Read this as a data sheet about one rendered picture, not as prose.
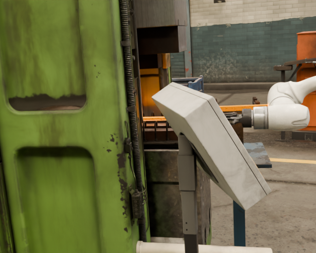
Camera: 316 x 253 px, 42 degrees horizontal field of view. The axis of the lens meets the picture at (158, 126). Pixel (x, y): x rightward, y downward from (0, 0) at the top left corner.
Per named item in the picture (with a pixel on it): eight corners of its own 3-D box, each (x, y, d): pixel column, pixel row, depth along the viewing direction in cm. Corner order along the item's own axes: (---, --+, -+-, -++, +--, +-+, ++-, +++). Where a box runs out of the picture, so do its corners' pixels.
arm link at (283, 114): (268, 136, 160) (266, 119, 171) (310, 136, 156) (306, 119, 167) (268, 112, 154) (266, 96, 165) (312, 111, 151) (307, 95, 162)
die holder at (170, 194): (211, 217, 199) (208, 126, 190) (203, 259, 163) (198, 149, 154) (101, 214, 211) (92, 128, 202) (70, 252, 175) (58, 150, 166)
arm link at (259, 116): (266, 126, 167) (251, 126, 168) (266, 104, 165) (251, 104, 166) (267, 131, 158) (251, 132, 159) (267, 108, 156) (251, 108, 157)
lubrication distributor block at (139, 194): (146, 219, 141) (143, 180, 138) (141, 227, 136) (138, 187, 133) (136, 218, 142) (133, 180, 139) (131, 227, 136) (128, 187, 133)
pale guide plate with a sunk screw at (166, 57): (170, 66, 199) (168, 30, 195) (167, 68, 190) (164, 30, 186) (166, 67, 199) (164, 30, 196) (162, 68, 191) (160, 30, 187)
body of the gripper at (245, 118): (252, 129, 159) (227, 130, 161) (252, 125, 168) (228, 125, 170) (252, 110, 158) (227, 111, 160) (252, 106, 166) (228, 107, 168)
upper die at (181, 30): (186, 49, 170) (185, 25, 167) (179, 52, 150) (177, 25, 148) (90, 55, 179) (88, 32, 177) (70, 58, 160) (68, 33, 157)
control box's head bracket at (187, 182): (221, 178, 119) (219, 131, 116) (218, 196, 106) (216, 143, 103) (183, 177, 121) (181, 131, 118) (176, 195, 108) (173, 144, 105)
